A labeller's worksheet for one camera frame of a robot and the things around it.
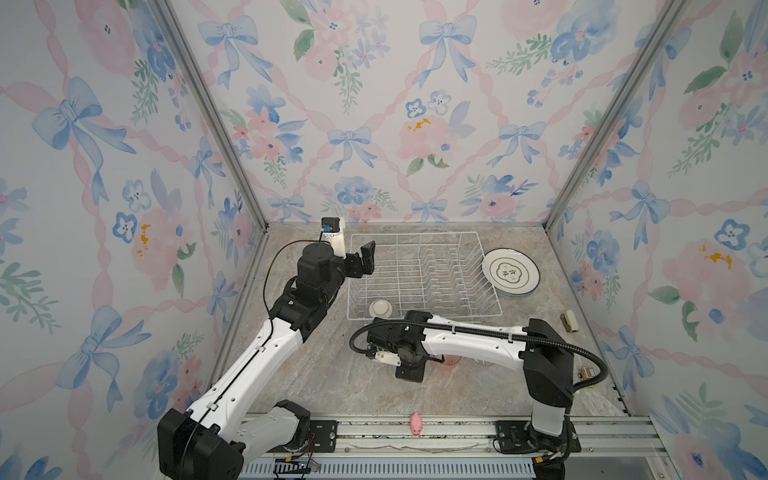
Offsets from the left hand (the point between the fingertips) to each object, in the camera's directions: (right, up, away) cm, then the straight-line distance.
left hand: (358, 239), depth 72 cm
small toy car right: (+61, -36, +9) cm, 72 cm away
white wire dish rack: (+26, -10, +34) cm, 44 cm away
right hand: (+13, -33, +8) cm, 37 cm away
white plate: (+50, -9, +31) cm, 59 cm away
